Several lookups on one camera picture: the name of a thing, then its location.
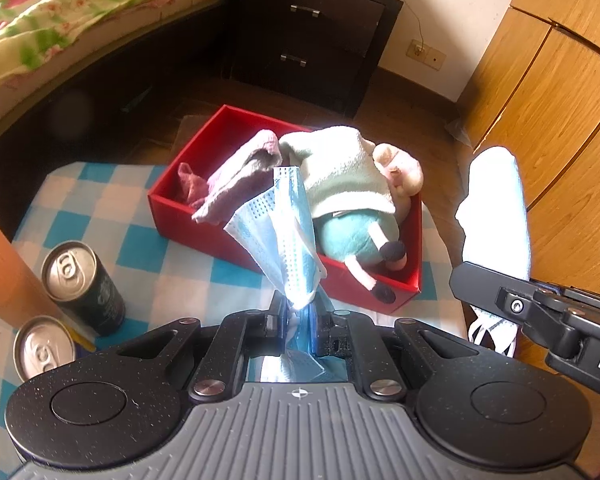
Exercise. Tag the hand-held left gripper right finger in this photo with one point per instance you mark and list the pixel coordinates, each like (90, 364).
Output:
(325, 332)

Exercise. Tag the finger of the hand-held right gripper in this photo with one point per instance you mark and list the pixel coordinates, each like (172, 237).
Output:
(500, 295)
(580, 295)

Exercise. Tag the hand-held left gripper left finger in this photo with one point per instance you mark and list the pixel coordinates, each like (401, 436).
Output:
(275, 327)

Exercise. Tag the white and blue face mask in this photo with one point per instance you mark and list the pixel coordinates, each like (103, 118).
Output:
(500, 210)

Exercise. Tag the pink pig plush toy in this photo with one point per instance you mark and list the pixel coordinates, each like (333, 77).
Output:
(350, 240)

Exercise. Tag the red box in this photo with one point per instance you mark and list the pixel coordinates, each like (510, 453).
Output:
(205, 230)

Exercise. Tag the mauve cloth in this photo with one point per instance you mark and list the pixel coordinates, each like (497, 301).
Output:
(240, 175)

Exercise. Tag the cream plush toy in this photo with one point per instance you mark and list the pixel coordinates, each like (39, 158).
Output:
(400, 167)

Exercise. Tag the light green towel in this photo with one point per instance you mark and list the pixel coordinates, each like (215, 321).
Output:
(340, 170)

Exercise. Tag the dark pink cloth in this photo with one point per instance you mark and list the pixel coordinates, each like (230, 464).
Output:
(190, 185)

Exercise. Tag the clear plastic bag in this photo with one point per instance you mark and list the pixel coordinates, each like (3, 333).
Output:
(460, 132)

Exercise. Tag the blue checkered tablecloth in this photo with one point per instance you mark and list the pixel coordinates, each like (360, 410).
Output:
(130, 240)

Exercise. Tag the yellow strip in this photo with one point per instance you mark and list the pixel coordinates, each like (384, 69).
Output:
(82, 342)

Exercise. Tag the dark green drink can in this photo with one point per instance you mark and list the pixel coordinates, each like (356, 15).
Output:
(80, 285)

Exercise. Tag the wooden wardrobe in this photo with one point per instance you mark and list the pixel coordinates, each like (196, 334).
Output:
(555, 85)

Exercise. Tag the flat cardboard sheet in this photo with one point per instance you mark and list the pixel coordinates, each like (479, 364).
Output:
(185, 127)

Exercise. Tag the dark nightstand drawer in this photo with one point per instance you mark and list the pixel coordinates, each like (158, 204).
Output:
(320, 10)
(305, 67)

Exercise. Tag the dark wooden nightstand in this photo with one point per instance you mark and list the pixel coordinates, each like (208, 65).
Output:
(380, 60)

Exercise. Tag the bed with floral cover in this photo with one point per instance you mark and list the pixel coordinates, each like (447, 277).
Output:
(55, 10)

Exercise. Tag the beige wall socket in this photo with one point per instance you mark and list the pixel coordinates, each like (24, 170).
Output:
(419, 51)
(436, 60)

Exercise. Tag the dark bed frame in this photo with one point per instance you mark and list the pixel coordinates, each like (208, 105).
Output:
(105, 100)

